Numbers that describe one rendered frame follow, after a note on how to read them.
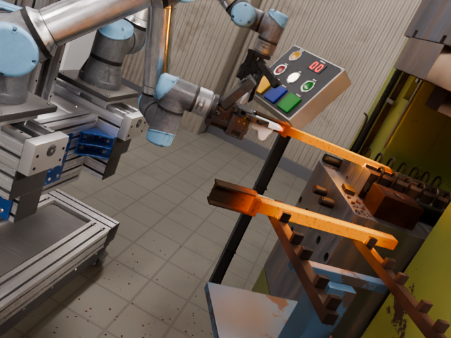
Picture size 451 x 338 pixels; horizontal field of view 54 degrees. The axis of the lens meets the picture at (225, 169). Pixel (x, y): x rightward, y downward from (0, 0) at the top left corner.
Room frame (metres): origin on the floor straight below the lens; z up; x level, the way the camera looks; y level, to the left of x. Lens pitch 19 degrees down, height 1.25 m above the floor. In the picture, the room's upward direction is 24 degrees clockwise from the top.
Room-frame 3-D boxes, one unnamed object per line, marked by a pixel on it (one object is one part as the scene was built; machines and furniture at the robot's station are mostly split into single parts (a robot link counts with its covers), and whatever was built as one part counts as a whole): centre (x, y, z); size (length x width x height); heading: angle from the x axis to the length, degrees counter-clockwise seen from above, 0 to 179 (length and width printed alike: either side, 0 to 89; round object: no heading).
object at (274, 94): (1.76, -0.06, 1.01); 0.07 x 0.05 x 0.07; 36
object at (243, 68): (1.67, 0.06, 1.07); 0.09 x 0.08 x 0.12; 81
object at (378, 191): (1.13, -0.45, 0.95); 0.12 x 0.09 x 0.07; 101
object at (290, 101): (1.68, -0.12, 1.01); 0.07 x 0.05 x 0.07; 36
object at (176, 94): (1.16, 0.21, 0.98); 0.11 x 0.08 x 0.09; 101
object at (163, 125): (1.18, 0.21, 0.89); 0.11 x 0.08 x 0.11; 32
